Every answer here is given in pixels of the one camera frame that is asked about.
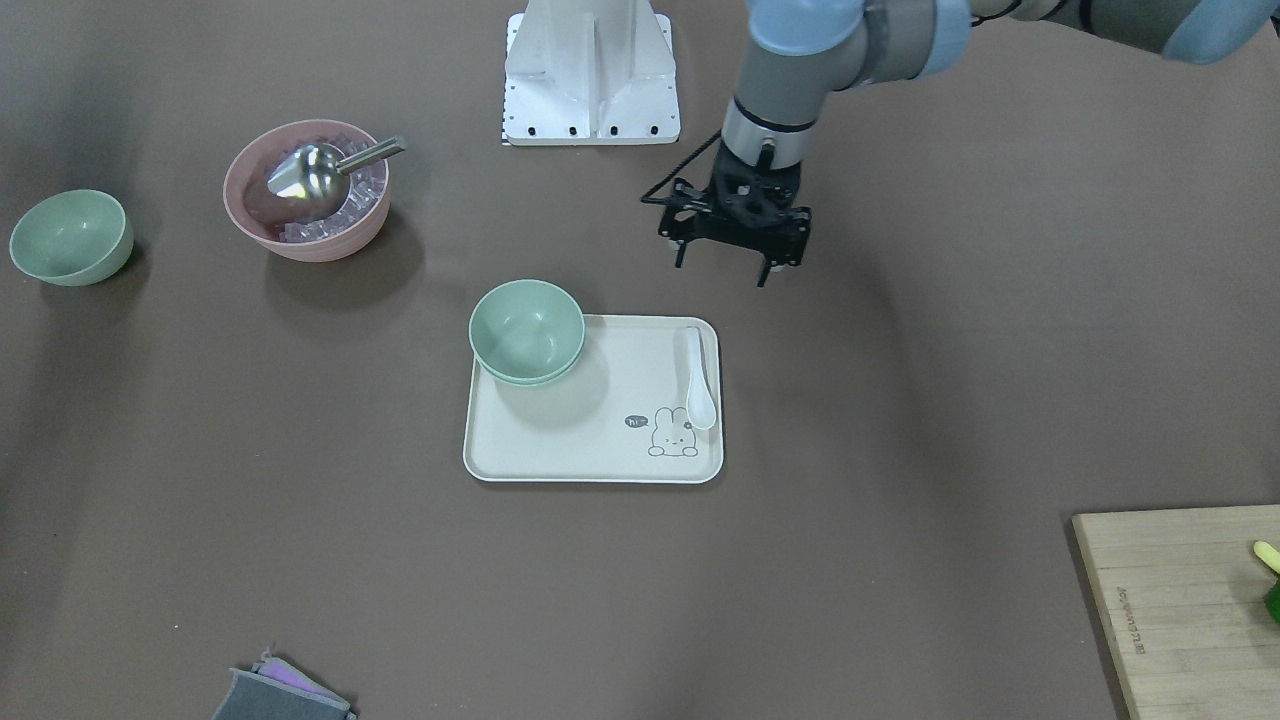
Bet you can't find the purple cloth under grey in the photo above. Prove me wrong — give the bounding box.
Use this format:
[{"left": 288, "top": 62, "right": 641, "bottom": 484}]
[{"left": 251, "top": 650, "right": 351, "bottom": 708}]

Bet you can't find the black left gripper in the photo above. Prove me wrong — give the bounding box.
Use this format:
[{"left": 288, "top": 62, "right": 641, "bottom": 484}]
[{"left": 657, "top": 150, "right": 812, "bottom": 288}]

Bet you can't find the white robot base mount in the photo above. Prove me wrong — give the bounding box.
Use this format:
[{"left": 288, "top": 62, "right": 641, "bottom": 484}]
[{"left": 500, "top": 1, "right": 682, "bottom": 147}]

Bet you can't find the green bowl robot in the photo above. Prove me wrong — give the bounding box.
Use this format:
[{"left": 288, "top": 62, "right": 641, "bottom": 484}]
[
  {"left": 9, "top": 190, "right": 134, "bottom": 287},
  {"left": 468, "top": 278, "right": 586, "bottom": 356}
]

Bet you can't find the pink bowl with ice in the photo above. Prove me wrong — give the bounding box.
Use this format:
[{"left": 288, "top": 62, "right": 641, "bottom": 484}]
[{"left": 221, "top": 119, "right": 403, "bottom": 263}]

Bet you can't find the green bowl on tray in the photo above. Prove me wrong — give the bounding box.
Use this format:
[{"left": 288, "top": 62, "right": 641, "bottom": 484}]
[{"left": 474, "top": 350, "right": 582, "bottom": 387}]

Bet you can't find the green lime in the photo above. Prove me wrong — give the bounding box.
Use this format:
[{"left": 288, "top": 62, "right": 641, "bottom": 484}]
[{"left": 1263, "top": 580, "right": 1280, "bottom": 625}]

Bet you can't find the white ceramic spoon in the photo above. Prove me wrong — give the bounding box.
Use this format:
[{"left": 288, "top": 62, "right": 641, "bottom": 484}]
[{"left": 684, "top": 325, "right": 718, "bottom": 430}]

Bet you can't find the cream rabbit tray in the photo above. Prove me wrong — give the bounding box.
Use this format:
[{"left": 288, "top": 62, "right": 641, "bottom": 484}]
[{"left": 462, "top": 314, "right": 724, "bottom": 484}]

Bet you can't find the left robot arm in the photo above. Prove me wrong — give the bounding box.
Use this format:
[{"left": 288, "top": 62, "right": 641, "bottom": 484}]
[{"left": 643, "top": 1, "right": 1277, "bottom": 284}]

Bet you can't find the yellow plastic knife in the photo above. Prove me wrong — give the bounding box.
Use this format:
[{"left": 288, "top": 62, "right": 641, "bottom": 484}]
[{"left": 1251, "top": 539, "right": 1280, "bottom": 575}]

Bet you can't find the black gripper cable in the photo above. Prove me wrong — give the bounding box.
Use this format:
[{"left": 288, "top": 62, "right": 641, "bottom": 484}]
[{"left": 640, "top": 129, "right": 723, "bottom": 208}]

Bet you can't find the wooden cutting board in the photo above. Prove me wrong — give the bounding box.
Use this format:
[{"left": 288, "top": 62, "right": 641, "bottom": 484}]
[{"left": 1071, "top": 505, "right": 1279, "bottom": 719}]

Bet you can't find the grey folded cloth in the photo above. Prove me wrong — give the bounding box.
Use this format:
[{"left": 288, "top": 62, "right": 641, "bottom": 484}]
[{"left": 212, "top": 669, "right": 358, "bottom": 719}]

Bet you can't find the metal ice scoop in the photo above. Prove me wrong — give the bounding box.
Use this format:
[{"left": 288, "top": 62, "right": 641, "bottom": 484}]
[{"left": 266, "top": 136, "right": 407, "bottom": 217}]

